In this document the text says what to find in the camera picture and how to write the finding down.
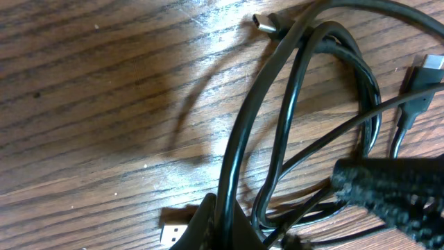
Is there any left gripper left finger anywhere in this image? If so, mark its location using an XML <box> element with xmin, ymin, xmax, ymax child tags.
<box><xmin>170</xmin><ymin>193</ymin><xmax>216</xmax><ymax>250</ymax></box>

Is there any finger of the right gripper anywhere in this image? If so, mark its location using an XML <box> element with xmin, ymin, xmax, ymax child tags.
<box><xmin>331</xmin><ymin>156</ymin><xmax>443</xmax><ymax>249</ymax></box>

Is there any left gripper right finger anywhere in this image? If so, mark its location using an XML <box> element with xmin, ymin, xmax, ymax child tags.
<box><xmin>232</xmin><ymin>202</ymin><xmax>267</xmax><ymax>250</ymax></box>

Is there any black glossy USB cable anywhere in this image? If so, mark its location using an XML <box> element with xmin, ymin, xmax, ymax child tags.
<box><xmin>159</xmin><ymin>0</ymin><xmax>444</xmax><ymax>250</ymax></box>

